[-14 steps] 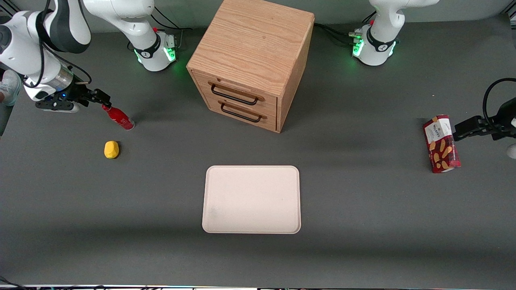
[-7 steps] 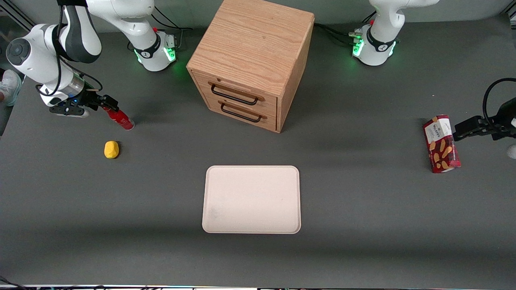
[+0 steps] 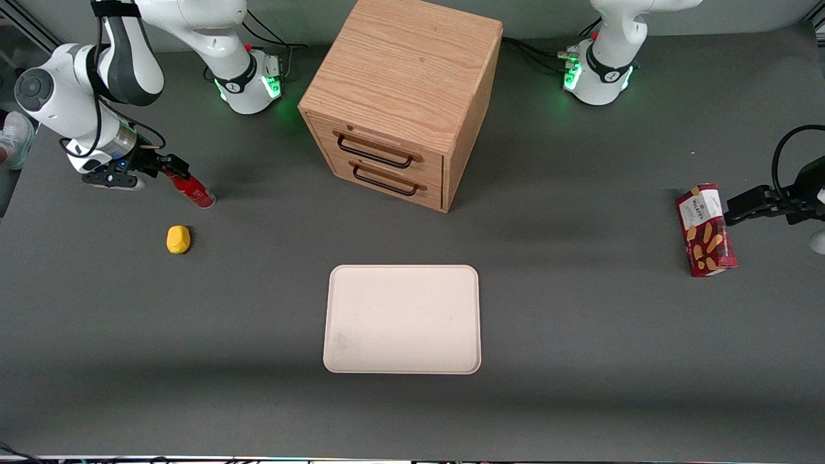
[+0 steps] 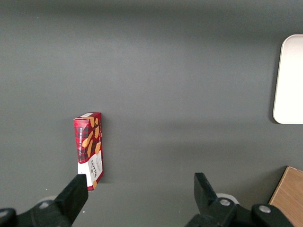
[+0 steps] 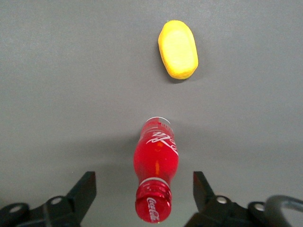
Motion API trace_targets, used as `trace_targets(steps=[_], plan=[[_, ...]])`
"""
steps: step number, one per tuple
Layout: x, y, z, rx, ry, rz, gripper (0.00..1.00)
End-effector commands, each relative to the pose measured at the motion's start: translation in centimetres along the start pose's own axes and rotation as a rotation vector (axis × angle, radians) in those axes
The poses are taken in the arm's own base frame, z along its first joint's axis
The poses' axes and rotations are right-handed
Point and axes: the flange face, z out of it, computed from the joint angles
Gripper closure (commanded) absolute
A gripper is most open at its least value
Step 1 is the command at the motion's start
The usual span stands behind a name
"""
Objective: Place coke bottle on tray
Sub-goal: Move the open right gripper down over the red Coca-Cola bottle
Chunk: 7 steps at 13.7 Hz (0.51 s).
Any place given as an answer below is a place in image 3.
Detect black drawer handle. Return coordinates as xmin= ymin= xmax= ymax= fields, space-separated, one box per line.
xmin=349 ymin=161 xmax=427 ymax=197
xmin=333 ymin=131 xmax=424 ymax=169

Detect black arm base cables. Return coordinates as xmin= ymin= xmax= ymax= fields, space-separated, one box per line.
xmin=242 ymin=10 xmax=309 ymax=81
xmin=501 ymin=18 xmax=603 ymax=73

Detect wooden two-drawer cabinet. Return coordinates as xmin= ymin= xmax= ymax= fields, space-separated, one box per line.
xmin=298 ymin=0 xmax=504 ymax=213

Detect white sneaker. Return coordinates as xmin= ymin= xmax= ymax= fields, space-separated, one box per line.
xmin=0 ymin=111 xmax=35 ymax=171

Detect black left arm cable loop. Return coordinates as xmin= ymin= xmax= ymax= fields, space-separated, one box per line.
xmin=772 ymin=124 xmax=825 ymax=200

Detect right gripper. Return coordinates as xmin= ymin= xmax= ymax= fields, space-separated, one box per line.
xmin=68 ymin=145 xmax=191 ymax=181

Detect red coke bottle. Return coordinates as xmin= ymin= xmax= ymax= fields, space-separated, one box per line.
xmin=168 ymin=166 xmax=217 ymax=209

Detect black right arm base cables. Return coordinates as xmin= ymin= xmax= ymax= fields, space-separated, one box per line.
xmin=242 ymin=10 xmax=309 ymax=81

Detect red shortbread cookie box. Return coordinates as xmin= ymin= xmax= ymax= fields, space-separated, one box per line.
xmin=676 ymin=184 xmax=738 ymax=278

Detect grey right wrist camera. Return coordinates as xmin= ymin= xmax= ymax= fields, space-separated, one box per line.
xmin=81 ymin=169 xmax=146 ymax=191

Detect beige rectangular tray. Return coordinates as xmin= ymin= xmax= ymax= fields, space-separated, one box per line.
xmin=322 ymin=265 xmax=482 ymax=375

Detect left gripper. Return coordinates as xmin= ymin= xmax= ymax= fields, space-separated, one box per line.
xmin=725 ymin=158 xmax=825 ymax=226

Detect black left arm base cables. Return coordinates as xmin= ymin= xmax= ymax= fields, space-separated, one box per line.
xmin=501 ymin=18 xmax=603 ymax=73

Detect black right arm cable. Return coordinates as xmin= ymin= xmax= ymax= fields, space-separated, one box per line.
xmin=59 ymin=0 xmax=167 ymax=160

